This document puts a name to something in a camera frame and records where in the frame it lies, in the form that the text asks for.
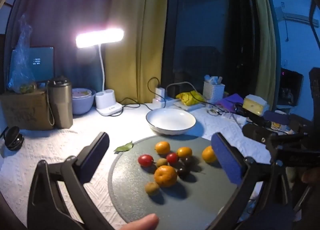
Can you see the black elongated device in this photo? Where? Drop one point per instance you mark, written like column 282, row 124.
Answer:
column 250, row 115

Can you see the white flat box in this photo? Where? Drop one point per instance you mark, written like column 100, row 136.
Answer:
column 190, row 107

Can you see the yellow snack bag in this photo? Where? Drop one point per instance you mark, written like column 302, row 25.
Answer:
column 187, row 98

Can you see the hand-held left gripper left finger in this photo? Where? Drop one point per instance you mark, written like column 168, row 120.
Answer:
column 96, row 155

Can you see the yellow curtain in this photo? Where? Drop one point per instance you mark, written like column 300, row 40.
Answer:
column 140, row 44

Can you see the dark curtain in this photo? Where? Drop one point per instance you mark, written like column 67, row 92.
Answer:
column 62, row 7

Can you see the person's left hand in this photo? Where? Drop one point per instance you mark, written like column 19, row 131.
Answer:
column 140, row 223

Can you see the white air conditioner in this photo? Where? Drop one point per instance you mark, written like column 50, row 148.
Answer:
column 297, row 17

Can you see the black box with small light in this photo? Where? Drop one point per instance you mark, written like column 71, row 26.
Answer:
column 290, row 87

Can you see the grey round tray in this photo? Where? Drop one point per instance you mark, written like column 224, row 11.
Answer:
column 200, row 202

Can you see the small mandarin orange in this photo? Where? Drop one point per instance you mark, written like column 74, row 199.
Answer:
column 184, row 152
column 162, row 147
column 208, row 154

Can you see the yellow cheese-shaped box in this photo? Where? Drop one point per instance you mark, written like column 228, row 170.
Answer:
column 255, row 103

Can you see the white woven basket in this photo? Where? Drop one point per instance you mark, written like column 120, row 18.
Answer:
column 213, row 92

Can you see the black round lens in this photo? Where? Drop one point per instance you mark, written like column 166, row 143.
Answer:
column 14, row 138

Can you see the red cherry tomato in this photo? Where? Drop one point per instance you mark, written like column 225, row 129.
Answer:
column 172, row 157
column 145, row 160

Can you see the purple cloth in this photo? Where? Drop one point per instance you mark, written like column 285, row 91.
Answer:
column 231, row 101

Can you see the white desk lamp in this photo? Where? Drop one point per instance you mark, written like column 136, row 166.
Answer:
column 107, row 105

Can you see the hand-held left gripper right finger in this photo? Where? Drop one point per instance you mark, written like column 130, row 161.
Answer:
column 226, row 160

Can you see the dark purple cherry tomato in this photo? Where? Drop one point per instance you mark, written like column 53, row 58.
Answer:
column 186, row 161
column 183, row 172

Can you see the yellow duck cup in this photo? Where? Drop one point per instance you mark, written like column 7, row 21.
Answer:
column 277, row 126

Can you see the white wall charger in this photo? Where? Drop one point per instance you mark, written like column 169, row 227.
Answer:
column 159, row 93

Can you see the white power strip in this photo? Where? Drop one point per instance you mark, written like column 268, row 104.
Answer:
column 165, row 102

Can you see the clear plastic bag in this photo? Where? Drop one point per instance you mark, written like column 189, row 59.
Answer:
column 21, row 67

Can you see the lilac bowl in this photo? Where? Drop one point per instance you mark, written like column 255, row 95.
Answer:
column 83, row 103

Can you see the green leaf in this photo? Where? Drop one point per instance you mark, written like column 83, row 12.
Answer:
column 124, row 147

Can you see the dark monitor screen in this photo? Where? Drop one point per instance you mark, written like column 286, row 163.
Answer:
column 43, row 63

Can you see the patterned plate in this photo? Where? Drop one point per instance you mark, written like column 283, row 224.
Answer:
column 81, row 93

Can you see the cardboard box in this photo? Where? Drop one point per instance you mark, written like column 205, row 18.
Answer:
column 23, row 110

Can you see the pale green curtain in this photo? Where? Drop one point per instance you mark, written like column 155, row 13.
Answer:
column 263, row 32

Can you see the person's right hand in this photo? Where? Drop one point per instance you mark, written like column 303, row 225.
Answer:
column 310, row 177

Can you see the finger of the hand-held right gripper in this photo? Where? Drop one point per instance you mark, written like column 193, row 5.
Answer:
column 277, row 117
column 255, row 131

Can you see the white bowl with dark rim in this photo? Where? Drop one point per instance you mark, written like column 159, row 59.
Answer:
column 170, row 120

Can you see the small yellow black trinket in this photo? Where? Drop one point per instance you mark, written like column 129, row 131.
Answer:
column 212, row 111

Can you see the small tan longan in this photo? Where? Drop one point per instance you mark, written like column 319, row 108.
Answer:
column 162, row 162
column 152, row 188

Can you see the large mandarin orange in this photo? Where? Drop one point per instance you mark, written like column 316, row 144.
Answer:
column 165, row 175

